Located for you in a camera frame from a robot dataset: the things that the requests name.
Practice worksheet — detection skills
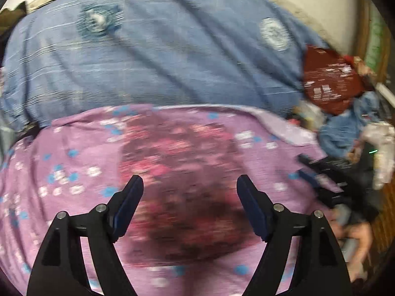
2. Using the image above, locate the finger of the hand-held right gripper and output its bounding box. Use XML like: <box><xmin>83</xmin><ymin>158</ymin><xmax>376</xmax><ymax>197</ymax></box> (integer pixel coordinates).
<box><xmin>298</xmin><ymin>169</ymin><xmax>344</xmax><ymax>208</ymax></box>
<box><xmin>297</xmin><ymin>153</ymin><xmax>332</xmax><ymax>173</ymax></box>

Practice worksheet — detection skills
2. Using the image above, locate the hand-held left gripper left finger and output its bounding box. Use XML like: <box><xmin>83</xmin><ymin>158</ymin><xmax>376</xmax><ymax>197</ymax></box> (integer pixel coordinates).
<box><xmin>26</xmin><ymin>175</ymin><xmax>144</xmax><ymax>296</ymax></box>

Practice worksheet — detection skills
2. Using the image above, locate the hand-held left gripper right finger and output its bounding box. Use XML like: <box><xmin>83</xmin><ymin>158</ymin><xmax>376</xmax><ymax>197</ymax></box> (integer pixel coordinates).
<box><xmin>236</xmin><ymin>174</ymin><xmax>354</xmax><ymax>296</ymax></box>

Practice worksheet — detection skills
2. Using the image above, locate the maroon floral shirt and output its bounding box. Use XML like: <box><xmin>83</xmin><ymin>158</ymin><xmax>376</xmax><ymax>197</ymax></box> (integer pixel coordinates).
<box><xmin>119</xmin><ymin>120</ymin><xmax>263</xmax><ymax>262</ymax></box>

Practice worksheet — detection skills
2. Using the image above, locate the person's right hand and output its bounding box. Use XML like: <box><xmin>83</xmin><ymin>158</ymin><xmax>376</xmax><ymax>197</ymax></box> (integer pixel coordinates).
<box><xmin>338</xmin><ymin>221</ymin><xmax>374</xmax><ymax>280</ymax></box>

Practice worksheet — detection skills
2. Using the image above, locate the blue denim garment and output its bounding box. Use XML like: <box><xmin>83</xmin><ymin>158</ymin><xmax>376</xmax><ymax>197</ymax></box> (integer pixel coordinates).
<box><xmin>318</xmin><ymin>91</ymin><xmax>380</xmax><ymax>161</ymax></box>

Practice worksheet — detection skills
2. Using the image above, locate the purple floral blanket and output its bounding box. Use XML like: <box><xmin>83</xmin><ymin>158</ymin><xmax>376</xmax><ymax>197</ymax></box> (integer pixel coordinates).
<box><xmin>0</xmin><ymin>104</ymin><xmax>343</xmax><ymax>296</ymax></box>

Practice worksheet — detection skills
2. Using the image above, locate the red plastic bag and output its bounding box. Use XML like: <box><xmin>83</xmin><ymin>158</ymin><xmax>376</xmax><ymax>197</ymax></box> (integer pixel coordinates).
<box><xmin>301</xmin><ymin>46</ymin><xmax>366</xmax><ymax>114</ymax></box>

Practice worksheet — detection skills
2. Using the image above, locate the wooden framed bamboo painting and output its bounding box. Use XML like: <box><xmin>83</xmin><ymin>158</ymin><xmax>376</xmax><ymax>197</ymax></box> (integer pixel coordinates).
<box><xmin>355</xmin><ymin>0</ymin><xmax>390</xmax><ymax>81</ymax></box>

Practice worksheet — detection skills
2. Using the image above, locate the blue plaid quilt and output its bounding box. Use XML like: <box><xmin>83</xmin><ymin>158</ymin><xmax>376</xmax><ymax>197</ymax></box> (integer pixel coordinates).
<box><xmin>0</xmin><ymin>0</ymin><xmax>328</xmax><ymax>130</ymax></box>

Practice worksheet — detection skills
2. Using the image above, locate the olive green garment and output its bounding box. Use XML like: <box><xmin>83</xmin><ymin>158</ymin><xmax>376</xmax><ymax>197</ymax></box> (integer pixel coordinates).
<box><xmin>0</xmin><ymin>1</ymin><xmax>28</xmax><ymax>29</ymax></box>

